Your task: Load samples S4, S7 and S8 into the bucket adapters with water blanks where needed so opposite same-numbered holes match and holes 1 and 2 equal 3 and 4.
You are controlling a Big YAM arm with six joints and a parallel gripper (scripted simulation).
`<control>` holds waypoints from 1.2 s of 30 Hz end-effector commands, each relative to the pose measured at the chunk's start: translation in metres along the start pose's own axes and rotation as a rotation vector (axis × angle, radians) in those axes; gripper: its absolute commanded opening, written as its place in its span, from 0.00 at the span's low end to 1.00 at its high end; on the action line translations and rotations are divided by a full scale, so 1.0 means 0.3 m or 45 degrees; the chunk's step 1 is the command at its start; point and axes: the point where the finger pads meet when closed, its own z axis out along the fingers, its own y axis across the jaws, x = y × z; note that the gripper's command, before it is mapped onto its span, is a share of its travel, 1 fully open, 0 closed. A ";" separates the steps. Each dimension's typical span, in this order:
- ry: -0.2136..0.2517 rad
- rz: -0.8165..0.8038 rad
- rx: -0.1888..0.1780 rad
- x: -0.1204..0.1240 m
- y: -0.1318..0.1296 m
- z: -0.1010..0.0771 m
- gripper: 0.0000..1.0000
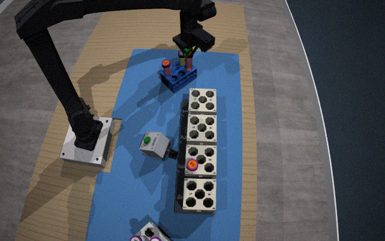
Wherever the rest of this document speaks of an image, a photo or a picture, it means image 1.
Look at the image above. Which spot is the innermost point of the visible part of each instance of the white bucket adapter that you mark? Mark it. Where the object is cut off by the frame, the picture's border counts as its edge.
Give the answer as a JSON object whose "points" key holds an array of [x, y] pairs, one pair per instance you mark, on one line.
{"points": [[201, 130], [207, 168], [200, 195], [200, 103]]}

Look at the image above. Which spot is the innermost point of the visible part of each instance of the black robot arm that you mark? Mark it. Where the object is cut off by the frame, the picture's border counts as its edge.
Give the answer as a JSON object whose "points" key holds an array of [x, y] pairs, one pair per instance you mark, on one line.
{"points": [[33, 20]]}

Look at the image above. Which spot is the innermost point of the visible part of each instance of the grey button housing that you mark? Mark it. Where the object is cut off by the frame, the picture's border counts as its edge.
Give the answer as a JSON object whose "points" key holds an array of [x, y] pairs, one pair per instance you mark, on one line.
{"points": [[157, 145]]}

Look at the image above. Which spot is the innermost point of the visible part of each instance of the blue tube rack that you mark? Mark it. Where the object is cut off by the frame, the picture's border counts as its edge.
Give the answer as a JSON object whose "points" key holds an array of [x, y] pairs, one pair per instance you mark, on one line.
{"points": [[180, 77]]}

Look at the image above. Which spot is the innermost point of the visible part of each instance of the blue flat mat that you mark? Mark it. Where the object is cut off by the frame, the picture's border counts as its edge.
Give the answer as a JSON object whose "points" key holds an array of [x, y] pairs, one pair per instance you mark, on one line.
{"points": [[140, 189]]}

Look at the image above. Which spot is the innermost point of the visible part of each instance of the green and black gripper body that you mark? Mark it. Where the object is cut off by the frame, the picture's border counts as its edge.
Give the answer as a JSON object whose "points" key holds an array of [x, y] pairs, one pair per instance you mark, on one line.
{"points": [[178, 39]]}

